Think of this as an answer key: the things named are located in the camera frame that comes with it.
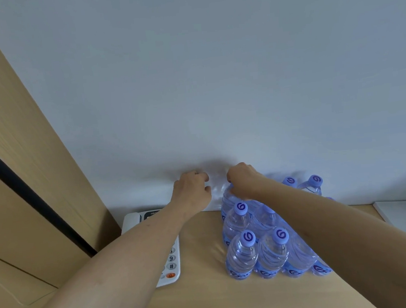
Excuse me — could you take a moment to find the person's right hand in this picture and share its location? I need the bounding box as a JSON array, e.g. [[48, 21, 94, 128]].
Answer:
[[225, 160, 270, 202]]

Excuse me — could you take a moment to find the person's left hand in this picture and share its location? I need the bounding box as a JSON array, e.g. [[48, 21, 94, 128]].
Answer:
[[167, 169, 214, 218]]

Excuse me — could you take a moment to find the clear plastic wrap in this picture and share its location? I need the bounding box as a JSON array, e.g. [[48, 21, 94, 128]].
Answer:
[[205, 178, 235, 212]]

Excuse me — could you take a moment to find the person's left forearm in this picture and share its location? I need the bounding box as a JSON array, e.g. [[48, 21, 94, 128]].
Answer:
[[3, 199, 210, 308]]

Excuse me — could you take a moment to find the person's right forearm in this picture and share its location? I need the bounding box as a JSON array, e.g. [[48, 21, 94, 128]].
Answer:
[[255, 165, 406, 308]]

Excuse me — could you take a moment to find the pack of purple-capped water bottles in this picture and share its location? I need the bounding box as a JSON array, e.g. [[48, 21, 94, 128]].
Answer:
[[218, 172, 343, 285]]

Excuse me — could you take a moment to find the white desk telephone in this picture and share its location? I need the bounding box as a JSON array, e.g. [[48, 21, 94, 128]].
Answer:
[[119, 208, 184, 291]]

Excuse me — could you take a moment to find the white flat box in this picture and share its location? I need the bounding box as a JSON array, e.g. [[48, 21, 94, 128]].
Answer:
[[372, 199, 406, 249]]

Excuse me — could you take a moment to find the light wooden cabinet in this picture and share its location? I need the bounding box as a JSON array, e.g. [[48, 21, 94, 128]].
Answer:
[[0, 0, 129, 308]]

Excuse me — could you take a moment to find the thin white cable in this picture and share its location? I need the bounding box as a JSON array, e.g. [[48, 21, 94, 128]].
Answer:
[[0, 273, 30, 308]]

